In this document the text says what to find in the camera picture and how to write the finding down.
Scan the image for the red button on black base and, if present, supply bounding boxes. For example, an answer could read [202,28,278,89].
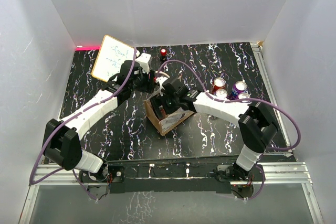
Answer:
[160,48,167,62]

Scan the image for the whiteboard with yellow frame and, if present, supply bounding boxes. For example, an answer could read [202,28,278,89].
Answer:
[91,35,136,82]

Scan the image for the purple soda can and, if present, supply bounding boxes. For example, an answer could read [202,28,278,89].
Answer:
[215,89,228,100]
[228,81,247,100]
[238,92,250,103]

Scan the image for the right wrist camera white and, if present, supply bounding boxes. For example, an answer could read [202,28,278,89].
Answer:
[155,76,168,96]

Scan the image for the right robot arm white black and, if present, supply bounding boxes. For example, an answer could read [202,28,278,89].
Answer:
[150,77,279,180]

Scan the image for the burlap canvas bag rope handles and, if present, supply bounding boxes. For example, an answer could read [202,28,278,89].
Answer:
[143,71,196,136]

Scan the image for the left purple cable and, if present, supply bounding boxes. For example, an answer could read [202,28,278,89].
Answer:
[28,48,139,201]

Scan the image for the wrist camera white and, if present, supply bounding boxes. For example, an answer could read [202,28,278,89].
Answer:
[155,76,168,96]
[135,53,152,74]

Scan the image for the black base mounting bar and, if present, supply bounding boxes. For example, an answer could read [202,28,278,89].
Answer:
[109,156,254,194]

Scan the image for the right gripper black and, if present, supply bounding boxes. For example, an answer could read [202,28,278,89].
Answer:
[150,91,180,120]

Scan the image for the red cola can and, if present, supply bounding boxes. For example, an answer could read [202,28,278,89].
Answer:
[159,106,166,118]
[211,77,226,95]

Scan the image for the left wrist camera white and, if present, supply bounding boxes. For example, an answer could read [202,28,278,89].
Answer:
[135,53,152,74]

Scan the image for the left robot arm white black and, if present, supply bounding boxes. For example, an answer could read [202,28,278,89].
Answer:
[43,60,155,182]

